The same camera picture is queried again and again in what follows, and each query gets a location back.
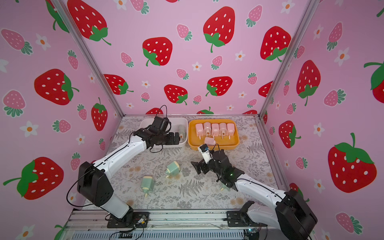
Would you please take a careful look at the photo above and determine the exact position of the green sharpener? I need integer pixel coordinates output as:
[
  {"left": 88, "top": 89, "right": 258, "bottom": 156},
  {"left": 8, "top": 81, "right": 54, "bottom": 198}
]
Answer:
[
  {"left": 141, "top": 176, "right": 155, "bottom": 197},
  {"left": 178, "top": 125, "right": 186, "bottom": 143},
  {"left": 221, "top": 184, "right": 231, "bottom": 192},
  {"left": 166, "top": 161, "right": 181, "bottom": 178}
]

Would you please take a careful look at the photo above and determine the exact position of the white plastic storage tray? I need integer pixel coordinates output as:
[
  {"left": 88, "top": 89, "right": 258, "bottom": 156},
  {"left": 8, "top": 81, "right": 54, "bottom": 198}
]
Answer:
[{"left": 129, "top": 118, "right": 188, "bottom": 151}]

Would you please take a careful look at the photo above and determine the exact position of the pink sharpener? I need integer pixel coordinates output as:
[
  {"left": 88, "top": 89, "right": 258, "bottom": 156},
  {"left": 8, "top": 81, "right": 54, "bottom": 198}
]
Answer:
[
  {"left": 204, "top": 137, "right": 217, "bottom": 146},
  {"left": 227, "top": 123, "right": 236, "bottom": 139},
  {"left": 203, "top": 122, "right": 212, "bottom": 137},
  {"left": 195, "top": 123, "right": 204, "bottom": 139},
  {"left": 219, "top": 123, "right": 228, "bottom": 139},
  {"left": 211, "top": 123, "right": 220, "bottom": 138}
]

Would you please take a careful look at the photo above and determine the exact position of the yellow plastic storage tray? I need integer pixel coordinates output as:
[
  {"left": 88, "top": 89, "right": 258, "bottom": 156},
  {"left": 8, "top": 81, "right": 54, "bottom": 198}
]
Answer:
[{"left": 188, "top": 119, "right": 240, "bottom": 151}]

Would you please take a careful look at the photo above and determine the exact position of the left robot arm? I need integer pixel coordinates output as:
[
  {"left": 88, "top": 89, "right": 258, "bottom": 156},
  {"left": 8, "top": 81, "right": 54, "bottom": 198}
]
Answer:
[{"left": 77, "top": 116, "right": 175, "bottom": 222}]

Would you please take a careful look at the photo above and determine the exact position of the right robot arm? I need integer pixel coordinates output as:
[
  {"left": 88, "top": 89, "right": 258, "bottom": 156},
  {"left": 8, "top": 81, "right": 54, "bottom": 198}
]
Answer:
[{"left": 192, "top": 145, "right": 318, "bottom": 240}]

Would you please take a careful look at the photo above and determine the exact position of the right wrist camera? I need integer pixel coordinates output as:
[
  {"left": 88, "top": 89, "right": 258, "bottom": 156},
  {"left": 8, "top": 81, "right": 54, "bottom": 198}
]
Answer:
[{"left": 198, "top": 144, "right": 212, "bottom": 164}]

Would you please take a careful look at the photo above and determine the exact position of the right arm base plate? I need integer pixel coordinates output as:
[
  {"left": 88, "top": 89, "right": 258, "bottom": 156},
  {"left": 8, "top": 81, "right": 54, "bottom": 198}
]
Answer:
[{"left": 225, "top": 211, "right": 267, "bottom": 228}]

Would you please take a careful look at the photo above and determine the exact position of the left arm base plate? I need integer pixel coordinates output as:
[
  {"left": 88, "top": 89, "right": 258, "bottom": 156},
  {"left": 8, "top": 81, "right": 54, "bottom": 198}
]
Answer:
[{"left": 107, "top": 212, "right": 150, "bottom": 229}]

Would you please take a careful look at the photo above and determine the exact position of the aluminium front rail frame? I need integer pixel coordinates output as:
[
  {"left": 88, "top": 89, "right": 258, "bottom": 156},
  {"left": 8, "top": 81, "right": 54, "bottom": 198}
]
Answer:
[{"left": 56, "top": 208, "right": 317, "bottom": 240}]

